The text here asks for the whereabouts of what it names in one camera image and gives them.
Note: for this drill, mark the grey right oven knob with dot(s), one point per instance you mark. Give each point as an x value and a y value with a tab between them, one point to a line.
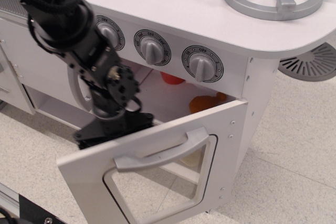
202	64

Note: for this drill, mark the grey oven knob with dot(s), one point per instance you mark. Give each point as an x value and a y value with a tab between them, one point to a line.
152	47
202	64
111	31

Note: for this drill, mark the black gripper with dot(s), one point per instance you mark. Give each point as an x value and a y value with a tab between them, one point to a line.
103	130

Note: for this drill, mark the grey middle oven knob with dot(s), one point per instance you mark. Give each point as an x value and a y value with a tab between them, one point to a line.
152	47

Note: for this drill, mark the white cupboard door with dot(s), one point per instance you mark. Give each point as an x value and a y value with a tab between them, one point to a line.
44	76

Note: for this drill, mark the aluminium rail on floor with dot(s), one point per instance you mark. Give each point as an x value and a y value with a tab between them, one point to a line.
10	200

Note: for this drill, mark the red toy cup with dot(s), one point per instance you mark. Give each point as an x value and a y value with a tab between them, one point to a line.
170	79

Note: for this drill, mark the grey cupboard door handle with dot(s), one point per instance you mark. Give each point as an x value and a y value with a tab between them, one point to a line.
79	90

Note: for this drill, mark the white oven door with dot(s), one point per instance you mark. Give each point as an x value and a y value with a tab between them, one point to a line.
164	194

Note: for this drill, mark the grey floor drain grate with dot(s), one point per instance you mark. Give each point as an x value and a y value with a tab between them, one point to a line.
315	65

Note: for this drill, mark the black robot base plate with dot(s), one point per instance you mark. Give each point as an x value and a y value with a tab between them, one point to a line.
33	213

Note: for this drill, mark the grey left oven knob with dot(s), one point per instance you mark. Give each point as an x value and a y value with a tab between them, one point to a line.
111	31

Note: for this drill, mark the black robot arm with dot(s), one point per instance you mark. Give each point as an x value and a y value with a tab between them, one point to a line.
68	29

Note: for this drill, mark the grey oven door handle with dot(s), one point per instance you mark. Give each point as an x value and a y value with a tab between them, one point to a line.
195	140

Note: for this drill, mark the white toy kitchen cabinet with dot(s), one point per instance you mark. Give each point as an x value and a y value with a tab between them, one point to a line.
249	48

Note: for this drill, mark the orange toy chicken drumstick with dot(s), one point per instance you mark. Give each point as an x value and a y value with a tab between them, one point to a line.
204	102

